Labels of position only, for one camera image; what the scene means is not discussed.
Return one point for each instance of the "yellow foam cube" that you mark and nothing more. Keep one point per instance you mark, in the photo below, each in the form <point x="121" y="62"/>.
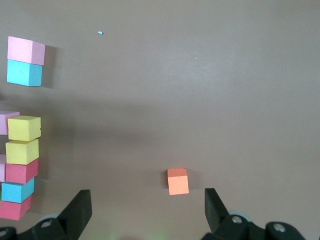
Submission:
<point x="23" y="128"/>
<point x="22" y="152"/>

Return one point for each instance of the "cyan foam cube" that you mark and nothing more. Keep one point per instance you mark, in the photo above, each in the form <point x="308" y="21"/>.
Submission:
<point x="22" y="73"/>

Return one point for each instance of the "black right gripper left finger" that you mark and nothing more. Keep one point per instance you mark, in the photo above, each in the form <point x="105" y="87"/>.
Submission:
<point x="72" y="215"/>

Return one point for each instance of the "red foam cube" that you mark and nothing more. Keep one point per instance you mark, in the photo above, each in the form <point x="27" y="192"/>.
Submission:
<point x="21" y="172"/>
<point x="12" y="209"/>

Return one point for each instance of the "blue foam cube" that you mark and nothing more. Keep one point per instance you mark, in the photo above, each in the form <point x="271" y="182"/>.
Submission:
<point x="15" y="192"/>

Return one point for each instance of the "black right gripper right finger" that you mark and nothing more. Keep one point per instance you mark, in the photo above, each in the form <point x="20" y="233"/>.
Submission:
<point x="215" y="212"/>

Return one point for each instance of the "brown table cover sheet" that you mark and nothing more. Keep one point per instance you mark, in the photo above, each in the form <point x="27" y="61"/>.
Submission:
<point x="200" y="100"/>

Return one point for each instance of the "orange foam cube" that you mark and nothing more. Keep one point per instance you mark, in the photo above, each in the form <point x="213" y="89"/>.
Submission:
<point x="178" y="183"/>

